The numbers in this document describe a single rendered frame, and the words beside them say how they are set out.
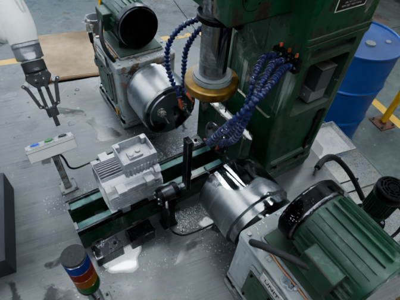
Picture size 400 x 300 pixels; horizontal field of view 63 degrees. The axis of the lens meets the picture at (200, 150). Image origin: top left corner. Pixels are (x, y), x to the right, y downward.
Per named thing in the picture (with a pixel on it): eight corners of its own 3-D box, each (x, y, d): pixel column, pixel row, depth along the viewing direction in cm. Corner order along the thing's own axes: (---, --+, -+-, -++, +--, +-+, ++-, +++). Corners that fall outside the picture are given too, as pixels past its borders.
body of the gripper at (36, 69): (18, 63, 106) (30, 91, 109) (45, 57, 109) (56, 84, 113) (18, 63, 112) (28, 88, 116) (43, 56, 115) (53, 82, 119)
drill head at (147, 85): (162, 84, 170) (160, 40, 151) (199, 127, 150) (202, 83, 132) (116, 99, 160) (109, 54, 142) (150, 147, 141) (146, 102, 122)
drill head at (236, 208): (237, 172, 134) (247, 129, 116) (307, 254, 112) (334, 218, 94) (184, 197, 125) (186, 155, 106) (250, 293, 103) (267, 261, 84)
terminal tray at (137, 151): (144, 146, 120) (143, 132, 114) (158, 165, 114) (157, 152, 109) (113, 158, 115) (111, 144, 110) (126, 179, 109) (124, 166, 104)
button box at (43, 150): (75, 143, 128) (70, 130, 126) (78, 147, 122) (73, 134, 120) (29, 159, 121) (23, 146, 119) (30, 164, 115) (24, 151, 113)
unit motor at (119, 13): (135, 55, 181) (127, -25, 149) (162, 88, 163) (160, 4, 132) (89, 68, 171) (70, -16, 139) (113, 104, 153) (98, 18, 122)
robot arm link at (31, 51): (40, 39, 106) (47, 58, 109) (37, 40, 114) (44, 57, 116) (9, 46, 103) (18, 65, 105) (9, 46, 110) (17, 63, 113)
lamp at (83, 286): (92, 262, 90) (88, 256, 87) (100, 281, 87) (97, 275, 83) (70, 274, 88) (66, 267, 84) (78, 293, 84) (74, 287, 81)
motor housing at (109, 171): (143, 164, 134) (138, 131, 119) (165, 198, 123) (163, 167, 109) (95, 184, 126) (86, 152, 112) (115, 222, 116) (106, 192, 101)
